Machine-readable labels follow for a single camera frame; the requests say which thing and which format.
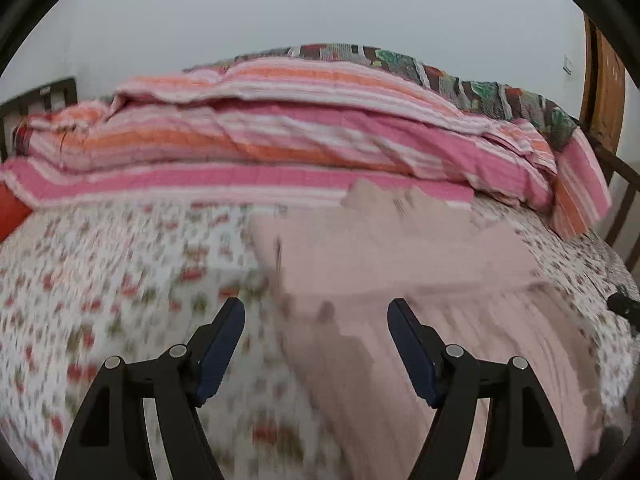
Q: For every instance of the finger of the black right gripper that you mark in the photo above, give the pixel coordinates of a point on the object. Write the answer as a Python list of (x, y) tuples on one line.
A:
[(623, 305)]

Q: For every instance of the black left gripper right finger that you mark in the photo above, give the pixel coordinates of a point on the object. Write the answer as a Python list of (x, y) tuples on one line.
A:
[(523, 439)]

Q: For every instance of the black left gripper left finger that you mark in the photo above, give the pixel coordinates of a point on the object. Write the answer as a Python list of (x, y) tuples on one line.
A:
[(108, 439)]

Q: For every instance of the brown wooden door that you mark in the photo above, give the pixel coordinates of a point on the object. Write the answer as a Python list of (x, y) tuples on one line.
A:
[(603, 98)]

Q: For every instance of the dark floral patterned blanket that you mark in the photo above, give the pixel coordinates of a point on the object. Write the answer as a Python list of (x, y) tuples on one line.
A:
[(488, 98)]

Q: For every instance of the red pillow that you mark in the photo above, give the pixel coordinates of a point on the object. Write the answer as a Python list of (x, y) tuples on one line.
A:
[(13, 212)]

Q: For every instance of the pink orange striped quilt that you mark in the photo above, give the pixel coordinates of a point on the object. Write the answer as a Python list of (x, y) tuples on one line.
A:
[(330, 114)]

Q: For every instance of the white wall switch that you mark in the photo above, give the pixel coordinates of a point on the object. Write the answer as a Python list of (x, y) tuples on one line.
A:
[(567, 65)]

